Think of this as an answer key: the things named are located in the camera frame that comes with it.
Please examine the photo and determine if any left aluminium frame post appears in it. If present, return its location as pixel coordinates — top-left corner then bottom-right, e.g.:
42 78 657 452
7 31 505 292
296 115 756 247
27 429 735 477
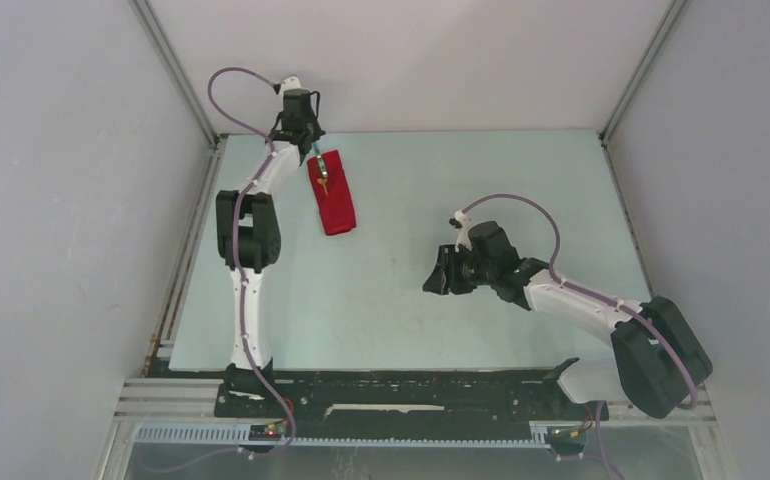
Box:
128 0 219 148

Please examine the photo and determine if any white slotted cable duct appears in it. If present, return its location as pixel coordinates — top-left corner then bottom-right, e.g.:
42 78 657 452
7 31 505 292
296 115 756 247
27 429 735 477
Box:
133 423 550 449

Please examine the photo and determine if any gold fork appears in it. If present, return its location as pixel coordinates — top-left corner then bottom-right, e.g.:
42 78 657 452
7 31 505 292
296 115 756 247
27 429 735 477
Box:
316 177 329 196

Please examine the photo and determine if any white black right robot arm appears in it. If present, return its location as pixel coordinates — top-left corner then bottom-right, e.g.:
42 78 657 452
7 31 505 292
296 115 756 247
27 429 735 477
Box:
422 218 713 418

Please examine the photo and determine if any silver spoon teal handle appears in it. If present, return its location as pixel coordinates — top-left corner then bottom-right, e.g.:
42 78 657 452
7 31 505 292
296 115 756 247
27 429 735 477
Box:
312 141 329 179

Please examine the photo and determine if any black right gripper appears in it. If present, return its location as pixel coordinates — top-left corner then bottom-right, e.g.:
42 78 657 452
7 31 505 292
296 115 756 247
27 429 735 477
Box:
423 244 497 295

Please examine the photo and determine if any red satin napkin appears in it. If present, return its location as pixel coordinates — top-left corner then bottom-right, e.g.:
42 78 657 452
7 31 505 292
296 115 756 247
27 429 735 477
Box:
306 150 357 236

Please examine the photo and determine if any aluminium frame post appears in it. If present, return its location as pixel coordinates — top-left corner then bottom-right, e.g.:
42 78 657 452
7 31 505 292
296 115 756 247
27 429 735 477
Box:
128 0 219 148
599 0 690 146

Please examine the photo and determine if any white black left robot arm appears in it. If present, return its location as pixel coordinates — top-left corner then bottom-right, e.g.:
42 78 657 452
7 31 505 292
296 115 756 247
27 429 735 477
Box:
215 88 324 417

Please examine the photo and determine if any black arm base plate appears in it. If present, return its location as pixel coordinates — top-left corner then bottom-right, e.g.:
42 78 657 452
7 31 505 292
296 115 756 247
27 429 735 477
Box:
214 369 609 440

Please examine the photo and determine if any right aluminium frame post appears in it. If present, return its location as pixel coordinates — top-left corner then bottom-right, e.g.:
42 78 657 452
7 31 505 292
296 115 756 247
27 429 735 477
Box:
599 0 690 146

